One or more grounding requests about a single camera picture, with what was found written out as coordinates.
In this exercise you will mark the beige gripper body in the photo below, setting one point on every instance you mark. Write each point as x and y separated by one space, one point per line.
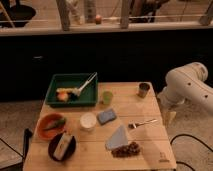
168 116

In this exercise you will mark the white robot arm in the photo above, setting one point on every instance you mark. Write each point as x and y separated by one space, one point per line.
185 82

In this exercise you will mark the dark metal cup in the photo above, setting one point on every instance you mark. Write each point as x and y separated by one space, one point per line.
143 89

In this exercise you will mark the small green cup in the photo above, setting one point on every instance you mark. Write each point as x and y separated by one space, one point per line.
107 97

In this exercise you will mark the bunch of dark grapes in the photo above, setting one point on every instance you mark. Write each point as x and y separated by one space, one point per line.
129 150

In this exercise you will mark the blue folded cloth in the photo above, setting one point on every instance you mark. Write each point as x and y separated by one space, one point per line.
117 139

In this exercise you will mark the blue sponge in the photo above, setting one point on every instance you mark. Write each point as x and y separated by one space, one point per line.
106 116

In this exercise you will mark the green plastic tray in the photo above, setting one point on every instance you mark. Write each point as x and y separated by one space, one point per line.
88 96

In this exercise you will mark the yellow banana toy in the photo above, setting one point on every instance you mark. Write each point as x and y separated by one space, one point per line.
67 90

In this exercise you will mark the green vegetable in bowl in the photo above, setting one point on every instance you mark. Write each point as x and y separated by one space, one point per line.
55 124

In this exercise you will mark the orange fruit in tray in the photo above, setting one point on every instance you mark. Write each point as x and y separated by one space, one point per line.
62 96

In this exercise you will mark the white sandwich box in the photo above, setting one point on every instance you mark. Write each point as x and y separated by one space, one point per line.
62 145

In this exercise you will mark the orange bowl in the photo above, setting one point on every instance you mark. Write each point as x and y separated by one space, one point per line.
47 120

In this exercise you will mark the orange ball on shelf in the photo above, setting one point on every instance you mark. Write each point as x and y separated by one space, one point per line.
98 19

